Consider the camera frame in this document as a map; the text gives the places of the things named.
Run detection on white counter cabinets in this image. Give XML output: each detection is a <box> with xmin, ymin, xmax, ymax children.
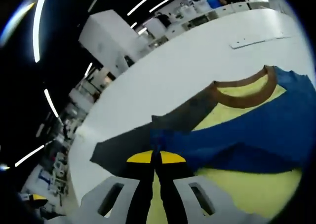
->
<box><xmin>148</xmin><ymin>0</ymin><xmax>270</xmax><ymax>42</ymax></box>

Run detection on white sign blue print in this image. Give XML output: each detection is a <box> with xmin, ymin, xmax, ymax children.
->
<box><xmin>24</xmin><ymin>164</ymin><xmax>60</xmax><ymax>197</ymax></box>

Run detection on wide white pillar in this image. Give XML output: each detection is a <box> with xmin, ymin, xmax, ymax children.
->
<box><xmin>78</xmin><ymin>9</ymin><xmax>139</xmax><ymax>72</ymax></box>

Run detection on long curved ceiling light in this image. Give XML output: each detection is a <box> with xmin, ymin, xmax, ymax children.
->
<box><xmin>149</xmin><ymin>0</ymin><xmax>198</xmax><ymax>13</ymax></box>
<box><xmin>127</xmin><ymin>0</ymin><xmax>171</xmax><ymax>16</ymax></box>

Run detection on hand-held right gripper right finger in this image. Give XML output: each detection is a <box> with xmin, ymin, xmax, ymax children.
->
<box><xmin>158</xmin><ymin>150</ymin><xmax>270</xmax><ymax>224</ymax></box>

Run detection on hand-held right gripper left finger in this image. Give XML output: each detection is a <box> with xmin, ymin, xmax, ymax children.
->
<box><xmin>79</xmin><ymin>149</ymin><xmax>156</xmax><ymax>224</ymax></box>

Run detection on white cabinet box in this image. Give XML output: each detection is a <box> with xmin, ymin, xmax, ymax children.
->
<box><xmin>145</xmin><ymin>19</ymin><xmax>162</xmax><ymax>37</ymax></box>

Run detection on yellow blue grey garment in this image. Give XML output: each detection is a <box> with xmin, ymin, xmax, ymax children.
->
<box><xmin>90</xmin><ymin>65</ymin><xmax>316</xmax><ymax>219</ymax></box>

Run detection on black office chair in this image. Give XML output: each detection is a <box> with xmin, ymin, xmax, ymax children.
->
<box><xmin>187</xmin><ymin>14</ymin><xmax>210</xmax><ymax>25</ymax></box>

